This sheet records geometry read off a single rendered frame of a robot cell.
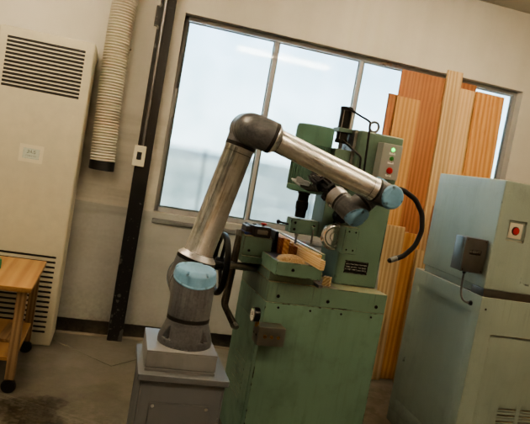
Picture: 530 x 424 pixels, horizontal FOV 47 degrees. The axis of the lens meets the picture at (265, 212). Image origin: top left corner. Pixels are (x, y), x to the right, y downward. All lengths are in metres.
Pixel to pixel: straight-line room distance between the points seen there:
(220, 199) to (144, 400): 0.74
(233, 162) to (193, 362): 0.72
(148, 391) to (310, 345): 0.92
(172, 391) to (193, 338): 0.18
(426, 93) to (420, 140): 0.33
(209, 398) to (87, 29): 2.60
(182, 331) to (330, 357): 0.92
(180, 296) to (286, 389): 0.89
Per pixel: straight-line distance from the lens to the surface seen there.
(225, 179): 2.23
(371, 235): 2.87
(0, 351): 3.26
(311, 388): 2.84
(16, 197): 3.75
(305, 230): 2.82
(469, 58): 4.69
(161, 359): 2.10
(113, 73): 3.82
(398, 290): 4.22
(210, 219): 2.23
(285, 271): 2.57
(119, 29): 3.85
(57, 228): 3.74
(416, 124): 4.32
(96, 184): 3.99
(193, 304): 2.09
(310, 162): 2.17
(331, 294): 2.73
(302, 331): 2.73
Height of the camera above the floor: 1.29
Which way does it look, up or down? 4 degrees down
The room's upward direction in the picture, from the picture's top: 10 degrees clockwise
